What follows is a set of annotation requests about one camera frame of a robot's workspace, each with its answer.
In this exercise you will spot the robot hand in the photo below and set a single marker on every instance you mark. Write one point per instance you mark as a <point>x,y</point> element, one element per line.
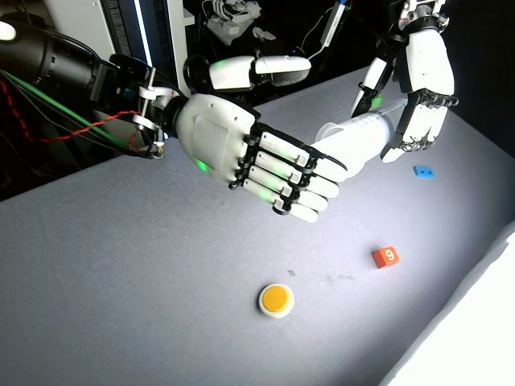
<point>428,64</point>
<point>213,132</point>

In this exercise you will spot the large clear plastic syringe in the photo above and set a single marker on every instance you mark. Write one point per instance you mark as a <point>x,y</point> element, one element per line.
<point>362,136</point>

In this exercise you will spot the green cylinder block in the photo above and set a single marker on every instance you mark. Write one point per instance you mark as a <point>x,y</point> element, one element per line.
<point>378,101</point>

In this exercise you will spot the white power strip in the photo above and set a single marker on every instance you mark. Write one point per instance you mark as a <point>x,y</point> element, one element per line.
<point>333,22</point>

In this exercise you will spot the blue flat block with holes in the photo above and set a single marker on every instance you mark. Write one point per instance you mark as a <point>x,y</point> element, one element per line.
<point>424,171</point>

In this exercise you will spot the heap of white plastic parts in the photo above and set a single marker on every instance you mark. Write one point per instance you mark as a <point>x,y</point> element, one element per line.
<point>231,24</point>

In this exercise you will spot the small white plastic piece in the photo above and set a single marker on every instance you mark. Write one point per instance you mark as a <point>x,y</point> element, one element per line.
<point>263,34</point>

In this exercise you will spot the grey table cloth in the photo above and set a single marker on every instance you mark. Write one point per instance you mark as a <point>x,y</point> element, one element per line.
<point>161,261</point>

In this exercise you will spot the yellow button with white rim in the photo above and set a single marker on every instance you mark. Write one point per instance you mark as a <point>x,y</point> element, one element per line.
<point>276,300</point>

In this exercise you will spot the orange number cube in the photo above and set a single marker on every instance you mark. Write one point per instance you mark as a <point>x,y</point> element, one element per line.
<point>385,258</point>

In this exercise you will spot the white foam board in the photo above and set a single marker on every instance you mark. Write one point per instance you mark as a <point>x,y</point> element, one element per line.
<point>475,329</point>

